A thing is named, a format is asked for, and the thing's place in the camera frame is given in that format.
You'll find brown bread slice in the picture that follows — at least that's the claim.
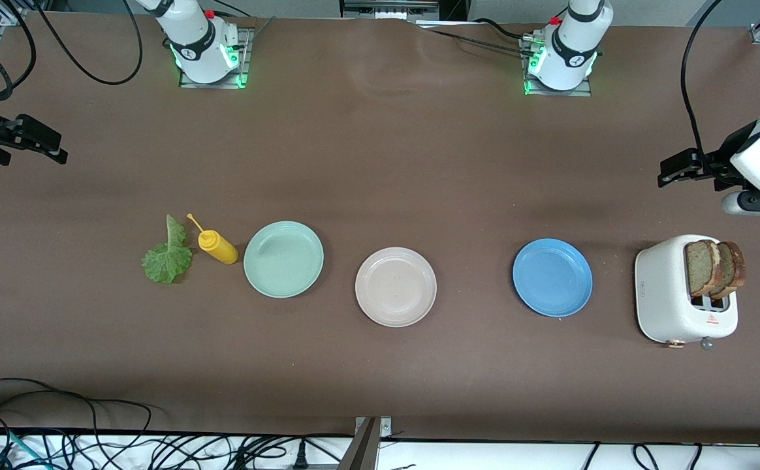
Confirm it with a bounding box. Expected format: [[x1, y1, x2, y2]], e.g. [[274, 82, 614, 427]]
[[713, 242, 746, 301], [684, 240, 721, 298]]

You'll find green lettuce leaf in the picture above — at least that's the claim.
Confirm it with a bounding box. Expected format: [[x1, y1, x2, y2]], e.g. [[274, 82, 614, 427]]
[[142, 214, 193, 285]]

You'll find yellow mustard squeeze bottle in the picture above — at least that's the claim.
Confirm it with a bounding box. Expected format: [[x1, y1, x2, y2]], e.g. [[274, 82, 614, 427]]
[[187, 213, 240, 265]]

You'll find blue plate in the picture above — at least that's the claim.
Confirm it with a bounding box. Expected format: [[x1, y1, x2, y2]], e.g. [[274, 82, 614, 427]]
[[513, 238, 594, 319]]

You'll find pale green plate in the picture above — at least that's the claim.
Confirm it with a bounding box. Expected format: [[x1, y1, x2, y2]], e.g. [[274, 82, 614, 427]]
[[244, 221, 325, 299]]

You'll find beige plate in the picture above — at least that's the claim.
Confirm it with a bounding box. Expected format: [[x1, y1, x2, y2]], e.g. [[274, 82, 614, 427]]
[[355, 247, 437, 328]]

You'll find white two-slot toaster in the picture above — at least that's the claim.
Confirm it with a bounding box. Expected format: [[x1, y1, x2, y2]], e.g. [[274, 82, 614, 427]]
[[635, 234, 740, 351]]

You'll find white shelf board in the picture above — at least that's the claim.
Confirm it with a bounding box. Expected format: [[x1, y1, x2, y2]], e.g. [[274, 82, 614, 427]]
[[0, 428, 760, 470]]

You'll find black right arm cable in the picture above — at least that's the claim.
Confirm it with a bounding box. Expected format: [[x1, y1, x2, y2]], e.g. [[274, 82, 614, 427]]
[[0, 0, 144, 103]]

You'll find black cable on table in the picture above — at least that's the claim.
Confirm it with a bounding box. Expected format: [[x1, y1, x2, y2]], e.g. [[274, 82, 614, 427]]
[[416, 18, 537, 56]]

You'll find long black looped cable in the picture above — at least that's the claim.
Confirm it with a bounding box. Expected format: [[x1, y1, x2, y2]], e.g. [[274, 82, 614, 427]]
[[0, 377, 153, 470]]

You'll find aluminium frame profile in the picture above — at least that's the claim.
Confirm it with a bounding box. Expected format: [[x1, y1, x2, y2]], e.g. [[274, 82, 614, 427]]
[[340, 0, 441, 20]]

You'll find grey metal bracket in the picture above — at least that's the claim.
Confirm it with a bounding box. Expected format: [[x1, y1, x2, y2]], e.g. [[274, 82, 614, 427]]
[[338, 416, 394, 470]]

